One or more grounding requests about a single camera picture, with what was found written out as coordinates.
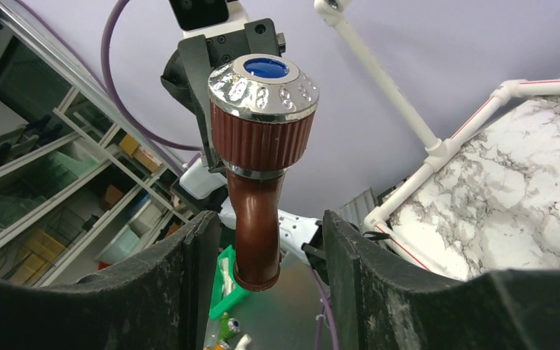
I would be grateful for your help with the metal storage shelf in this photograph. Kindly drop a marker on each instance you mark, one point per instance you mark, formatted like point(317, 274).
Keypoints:
point(77, 193)

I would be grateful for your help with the green plastic tray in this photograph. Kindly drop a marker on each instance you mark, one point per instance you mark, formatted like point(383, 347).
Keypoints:
point(226, 293)

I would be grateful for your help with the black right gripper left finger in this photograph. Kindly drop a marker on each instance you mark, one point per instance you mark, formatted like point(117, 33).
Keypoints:
point(158, 298)

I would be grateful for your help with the brown water faucet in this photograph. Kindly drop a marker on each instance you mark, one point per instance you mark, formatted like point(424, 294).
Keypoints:
point(262, 110)

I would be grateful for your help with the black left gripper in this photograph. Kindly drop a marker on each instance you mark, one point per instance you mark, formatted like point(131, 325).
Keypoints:
point(203, 50)

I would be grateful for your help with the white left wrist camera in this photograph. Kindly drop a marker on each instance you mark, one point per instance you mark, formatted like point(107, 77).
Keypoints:
point(209, 17)

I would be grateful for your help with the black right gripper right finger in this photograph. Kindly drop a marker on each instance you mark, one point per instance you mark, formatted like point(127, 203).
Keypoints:
point(381, 301)

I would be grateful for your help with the white PVC pipe frame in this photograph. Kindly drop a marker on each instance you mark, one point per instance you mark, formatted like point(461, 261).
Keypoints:
point(487, 197)

